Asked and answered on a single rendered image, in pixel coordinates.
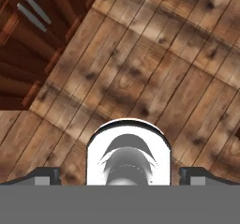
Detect grey cupboard handle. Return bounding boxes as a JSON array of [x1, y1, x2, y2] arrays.
[[22, 0, 53, 26], [16, 2, 48, 33]]

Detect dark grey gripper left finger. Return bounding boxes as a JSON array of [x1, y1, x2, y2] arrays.
[[0, 167, 62, 187]]

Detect dark brown wooden cupboard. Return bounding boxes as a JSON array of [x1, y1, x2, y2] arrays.
[[0, 0, 106, 112]]

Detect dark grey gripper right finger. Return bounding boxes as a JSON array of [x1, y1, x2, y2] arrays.
[[178, 167, 240, 187]]

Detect white round domed object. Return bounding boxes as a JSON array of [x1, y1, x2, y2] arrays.
[[85, 118, 173, 187]]

